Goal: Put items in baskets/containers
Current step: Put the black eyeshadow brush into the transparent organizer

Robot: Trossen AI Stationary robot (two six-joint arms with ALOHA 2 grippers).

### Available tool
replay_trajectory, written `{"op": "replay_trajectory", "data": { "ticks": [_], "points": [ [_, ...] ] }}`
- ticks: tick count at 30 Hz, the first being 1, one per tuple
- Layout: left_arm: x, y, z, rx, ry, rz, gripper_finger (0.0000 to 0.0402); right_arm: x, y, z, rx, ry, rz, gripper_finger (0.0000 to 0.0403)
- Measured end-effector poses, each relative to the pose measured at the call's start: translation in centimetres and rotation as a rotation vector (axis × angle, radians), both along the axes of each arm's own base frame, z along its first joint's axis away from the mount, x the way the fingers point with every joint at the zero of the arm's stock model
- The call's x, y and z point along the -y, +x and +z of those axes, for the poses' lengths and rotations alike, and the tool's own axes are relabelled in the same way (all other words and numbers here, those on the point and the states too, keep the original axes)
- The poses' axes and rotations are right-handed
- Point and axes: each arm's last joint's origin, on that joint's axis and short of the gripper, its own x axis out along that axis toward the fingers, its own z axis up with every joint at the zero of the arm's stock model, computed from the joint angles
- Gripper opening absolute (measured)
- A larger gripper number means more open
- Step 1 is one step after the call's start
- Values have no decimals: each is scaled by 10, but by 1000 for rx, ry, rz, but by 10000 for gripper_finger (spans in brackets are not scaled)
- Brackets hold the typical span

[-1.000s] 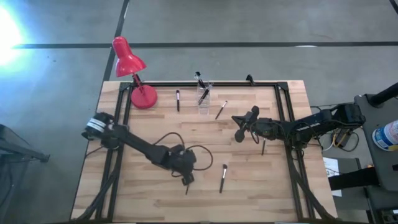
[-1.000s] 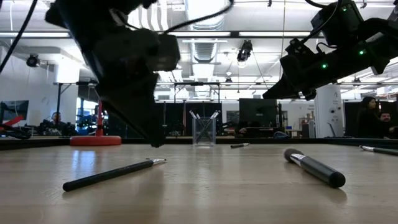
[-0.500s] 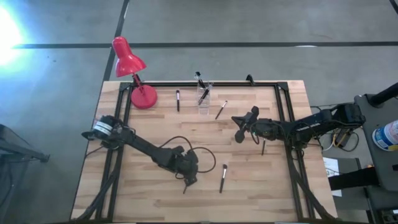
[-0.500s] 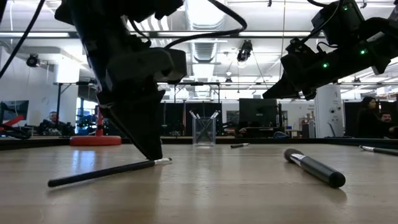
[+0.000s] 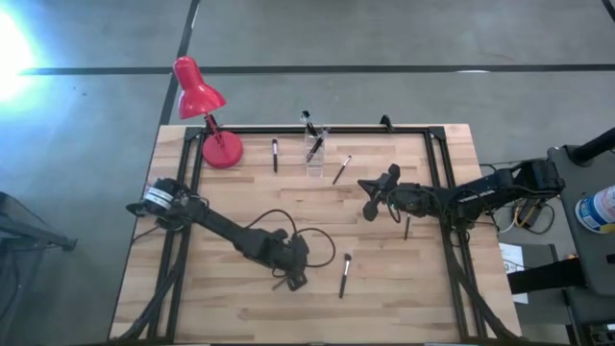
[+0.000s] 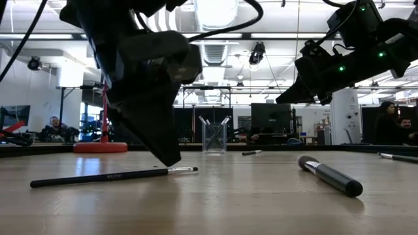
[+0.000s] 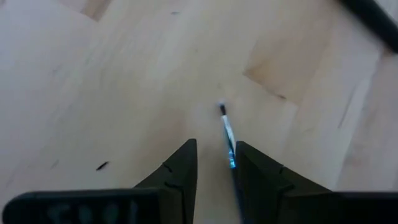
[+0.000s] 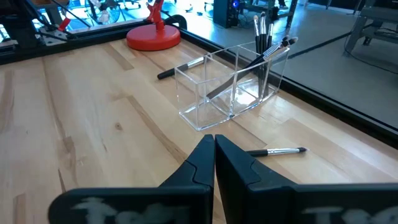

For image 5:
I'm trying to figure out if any grey stand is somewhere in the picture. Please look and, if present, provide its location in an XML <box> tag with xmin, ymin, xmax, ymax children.
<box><xmin>0</xmin><ymin>190</ymin><xmax>79</xmax><ymax>253</ymax></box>

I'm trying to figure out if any black cable bundle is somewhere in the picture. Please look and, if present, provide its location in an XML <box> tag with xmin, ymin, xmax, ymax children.
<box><xmin>114</xmin><ymin>225</ymin><xmax>186</xmax><ymax>343</ymax></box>
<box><xmin>444</xmin><ymin>230</ymin><xmax>518</xmax><ymax>343</ymax></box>

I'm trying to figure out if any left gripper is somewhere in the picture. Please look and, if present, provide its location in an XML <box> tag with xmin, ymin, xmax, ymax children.
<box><xmin>261</xmin><ymin>228</ymin><xmax>311</xmax><ymax>293</ymax></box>

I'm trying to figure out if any yellow cable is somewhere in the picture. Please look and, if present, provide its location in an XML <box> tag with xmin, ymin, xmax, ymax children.
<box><xmin>513</xmin><ymin>191</ymin><xmax>558</xmax><ymax>228</ymax></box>

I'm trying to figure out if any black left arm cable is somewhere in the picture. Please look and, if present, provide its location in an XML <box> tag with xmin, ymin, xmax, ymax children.
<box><xmin>243</xmin><ymin>208</ymin><xmax>337</xmax><ymax>280</ymax></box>

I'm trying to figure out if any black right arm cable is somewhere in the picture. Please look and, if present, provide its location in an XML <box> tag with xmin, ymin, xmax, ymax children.
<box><xmin>385</xmin><ymin>185</ymin><xmax>407</xmax><ymax>226</ymax></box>

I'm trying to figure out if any black power adapter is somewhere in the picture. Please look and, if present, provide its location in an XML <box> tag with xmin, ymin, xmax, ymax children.
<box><xmin>521</xmin><ymin>196</ymin><xmax>547</xmax><ymax>222</ymax></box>

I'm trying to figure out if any white blue wipes canister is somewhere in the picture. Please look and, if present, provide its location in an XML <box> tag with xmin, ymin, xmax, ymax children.
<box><xmin>574</xmin><ymin>185</ymin><xmax>615</xmax><ymax>235</ymax></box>

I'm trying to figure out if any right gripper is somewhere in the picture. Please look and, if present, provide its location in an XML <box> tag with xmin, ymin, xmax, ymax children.
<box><xmin>357</xmin><ymin>162</ymin><xmax>409</xmax><ymax>223</ymax></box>

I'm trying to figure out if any black post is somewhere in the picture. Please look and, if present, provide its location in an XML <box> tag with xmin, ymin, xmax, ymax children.
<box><xmin>568</xmin><ymin>126</ymin><xmax>615</xmax><ymax>165</ymax></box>

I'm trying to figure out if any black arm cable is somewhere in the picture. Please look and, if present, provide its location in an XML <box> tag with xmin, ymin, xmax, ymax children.
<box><xmin>385</xmin><ymin>185</ymin><xmax>407</xmax><ymax>226</ymax></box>
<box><xmin>243</xmin><ymin>208</ymin><xmax>337</xmax><ymax>280</ymax></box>

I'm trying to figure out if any black aluminium table frame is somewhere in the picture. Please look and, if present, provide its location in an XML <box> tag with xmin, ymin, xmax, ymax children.
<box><xmin>146</xmin><ymin>125</ymin><xmax>484</xmax><ymax>343</ymax></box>

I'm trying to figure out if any red desk lamp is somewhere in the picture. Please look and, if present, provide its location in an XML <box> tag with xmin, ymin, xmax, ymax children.
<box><xmin>172</xmin><ymin>55</ymin><xmax>245</xmax><ymax>170</ymax></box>

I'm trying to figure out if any black cart leg bar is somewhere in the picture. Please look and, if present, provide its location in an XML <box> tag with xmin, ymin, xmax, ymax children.
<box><xmin>507</xmin><ymin>258</ymin><xmax>585</xmax><ymax>296</ymax></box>

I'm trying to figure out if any clear acrylic container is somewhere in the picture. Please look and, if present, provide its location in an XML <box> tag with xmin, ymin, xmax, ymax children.
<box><xmin>304</xmin><ymin>123</ymin><xmax>329</xmax><ymax>182</ymax></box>

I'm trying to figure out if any white paper sheet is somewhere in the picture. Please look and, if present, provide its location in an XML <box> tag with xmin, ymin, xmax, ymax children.
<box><xmin>499</xmin><ymin>242</ymin><xmax>529</xmax><ymax>305</ymax></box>

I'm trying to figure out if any grey cart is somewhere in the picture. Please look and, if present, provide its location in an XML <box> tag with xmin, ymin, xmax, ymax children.
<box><xmin>547</xmin><ymin>143</ymin><xmax>615</xmax><ymax>297</ymax></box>

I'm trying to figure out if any thick black powder brush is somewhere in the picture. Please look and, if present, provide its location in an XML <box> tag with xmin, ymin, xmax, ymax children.
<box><xmin>337</xmin><ymin>253</ymin><xmax>354</xmax><ymax>300</ymax></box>

